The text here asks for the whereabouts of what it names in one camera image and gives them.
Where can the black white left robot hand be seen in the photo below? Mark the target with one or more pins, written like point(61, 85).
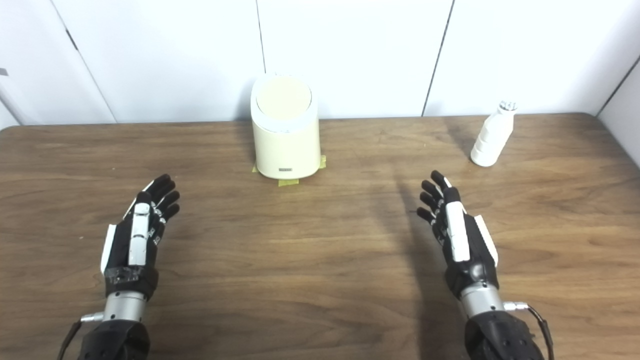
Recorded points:
point(120, 250)

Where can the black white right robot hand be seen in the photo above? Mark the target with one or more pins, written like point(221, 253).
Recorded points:
point(475, 260)

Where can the small white plastic bottle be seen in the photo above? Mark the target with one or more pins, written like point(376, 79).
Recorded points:
point(492, 137)

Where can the cream-colored bin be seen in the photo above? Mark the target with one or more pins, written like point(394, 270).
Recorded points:
point(286, 150)

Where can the round cream bin lid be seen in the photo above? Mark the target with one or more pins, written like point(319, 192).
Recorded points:
point(283, 97)

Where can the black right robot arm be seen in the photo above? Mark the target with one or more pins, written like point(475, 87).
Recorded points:
point(500, 335)

